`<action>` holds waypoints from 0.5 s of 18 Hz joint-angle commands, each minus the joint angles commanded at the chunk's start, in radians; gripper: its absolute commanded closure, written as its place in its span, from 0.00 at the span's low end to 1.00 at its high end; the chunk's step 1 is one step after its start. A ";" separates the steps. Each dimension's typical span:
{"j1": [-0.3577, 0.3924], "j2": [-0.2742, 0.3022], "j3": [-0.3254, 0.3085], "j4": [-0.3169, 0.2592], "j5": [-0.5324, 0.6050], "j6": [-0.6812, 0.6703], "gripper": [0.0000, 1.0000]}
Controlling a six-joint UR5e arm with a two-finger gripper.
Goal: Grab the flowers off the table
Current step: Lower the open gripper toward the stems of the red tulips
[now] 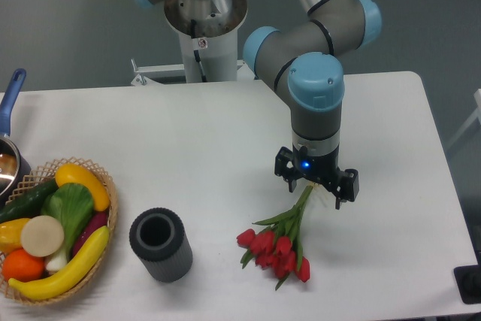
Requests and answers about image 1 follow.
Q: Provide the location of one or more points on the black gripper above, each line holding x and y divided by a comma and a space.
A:
296, 164

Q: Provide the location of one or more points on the red tulip bouquet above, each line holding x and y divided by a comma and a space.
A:
277, 246

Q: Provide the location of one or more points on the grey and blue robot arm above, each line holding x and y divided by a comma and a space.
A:
300, 66

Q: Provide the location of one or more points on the dark grey ribbed vase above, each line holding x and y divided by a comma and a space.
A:
158, 238

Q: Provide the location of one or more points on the black device at right edge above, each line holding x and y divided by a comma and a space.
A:
468, 283

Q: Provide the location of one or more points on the purple sweet potato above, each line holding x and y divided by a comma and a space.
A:
98, 220

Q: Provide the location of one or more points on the green bok choy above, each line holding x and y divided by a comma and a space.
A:
72, 205

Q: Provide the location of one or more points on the yellow banana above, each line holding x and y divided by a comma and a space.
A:
69, 276

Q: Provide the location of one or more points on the woven wicker basket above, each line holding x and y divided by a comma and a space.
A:
42, 174

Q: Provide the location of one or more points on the beige round radish slice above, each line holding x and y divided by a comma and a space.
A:
42, 236

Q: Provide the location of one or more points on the dark green cucumber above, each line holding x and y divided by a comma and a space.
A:
29, 203

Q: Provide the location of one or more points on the yellow bell pepper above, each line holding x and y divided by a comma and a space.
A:
10, 234

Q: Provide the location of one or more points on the orange fruit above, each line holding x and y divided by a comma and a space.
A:
22, 266

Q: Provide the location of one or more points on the white frame at right edge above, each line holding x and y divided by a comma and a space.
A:
466, 130

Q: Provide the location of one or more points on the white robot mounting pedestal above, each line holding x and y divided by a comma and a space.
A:
207, 32

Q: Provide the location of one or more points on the blue handled saucepan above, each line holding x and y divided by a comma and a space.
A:
13, 166

